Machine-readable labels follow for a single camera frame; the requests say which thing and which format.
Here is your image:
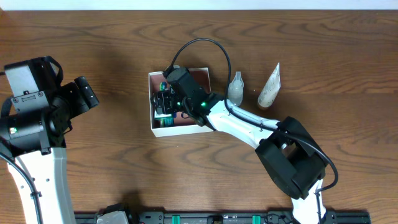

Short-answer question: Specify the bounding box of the green white soap bar pack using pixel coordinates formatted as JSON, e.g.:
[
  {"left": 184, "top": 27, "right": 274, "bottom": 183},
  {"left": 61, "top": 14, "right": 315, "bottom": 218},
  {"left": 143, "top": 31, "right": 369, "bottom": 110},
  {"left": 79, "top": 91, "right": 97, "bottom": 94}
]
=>
[{"left": 154, "top": 111, "right": 175, "bottom": 128}]

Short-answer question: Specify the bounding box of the clear spray bottle dark base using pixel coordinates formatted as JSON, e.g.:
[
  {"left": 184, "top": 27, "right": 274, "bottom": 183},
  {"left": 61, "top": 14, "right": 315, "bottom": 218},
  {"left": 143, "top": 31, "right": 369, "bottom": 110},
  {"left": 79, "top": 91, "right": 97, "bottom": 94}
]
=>
[{"left": 228, "top": 71, "right": 244, "bottom": 106}]

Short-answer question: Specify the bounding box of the white bamboo print lotion tube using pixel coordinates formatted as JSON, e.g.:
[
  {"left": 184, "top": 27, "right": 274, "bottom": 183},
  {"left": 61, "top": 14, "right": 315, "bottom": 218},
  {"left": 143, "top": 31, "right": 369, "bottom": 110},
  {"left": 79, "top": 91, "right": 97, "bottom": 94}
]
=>
[{"left": 257, "top": 63, "right": 281, "bottom": 109}]

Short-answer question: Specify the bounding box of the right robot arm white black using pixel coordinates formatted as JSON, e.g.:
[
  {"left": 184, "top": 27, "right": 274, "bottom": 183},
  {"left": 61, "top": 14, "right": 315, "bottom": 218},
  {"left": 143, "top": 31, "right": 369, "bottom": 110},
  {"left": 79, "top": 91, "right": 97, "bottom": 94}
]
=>
[{"left": 149, "top": 67, "right": 330, "bottom": 223}]

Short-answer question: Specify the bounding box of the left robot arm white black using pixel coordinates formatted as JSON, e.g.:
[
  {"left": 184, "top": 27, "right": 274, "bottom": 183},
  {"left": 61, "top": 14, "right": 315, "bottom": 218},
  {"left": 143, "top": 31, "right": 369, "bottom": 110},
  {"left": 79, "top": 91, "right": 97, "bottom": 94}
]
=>
[{"left": 1, "top": 56, "right": 99, "bottom": 223}]

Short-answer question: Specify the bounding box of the green toothbrush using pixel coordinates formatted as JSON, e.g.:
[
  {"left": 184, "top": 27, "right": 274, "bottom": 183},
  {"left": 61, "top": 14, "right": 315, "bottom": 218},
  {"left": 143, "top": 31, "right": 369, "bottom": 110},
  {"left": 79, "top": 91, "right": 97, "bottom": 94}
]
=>
[{"left": 159, "top": 82, "right": 167, "bottom": 91}]

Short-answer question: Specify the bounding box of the white box pink interior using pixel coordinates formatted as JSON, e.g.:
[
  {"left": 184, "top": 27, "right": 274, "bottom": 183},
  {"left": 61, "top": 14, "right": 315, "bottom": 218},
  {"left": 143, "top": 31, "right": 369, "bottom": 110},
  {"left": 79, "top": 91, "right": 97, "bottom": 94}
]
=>
[{"left": 148, "top": 67, "right": 213, "bottom": 138}]

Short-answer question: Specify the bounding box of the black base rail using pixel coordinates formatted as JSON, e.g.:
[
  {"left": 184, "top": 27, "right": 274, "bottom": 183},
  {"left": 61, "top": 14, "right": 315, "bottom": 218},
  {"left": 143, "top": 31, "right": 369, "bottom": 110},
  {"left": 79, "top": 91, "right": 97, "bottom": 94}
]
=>
[{"left": 74, "top": 203, "right": 373, "bottom": 224}]

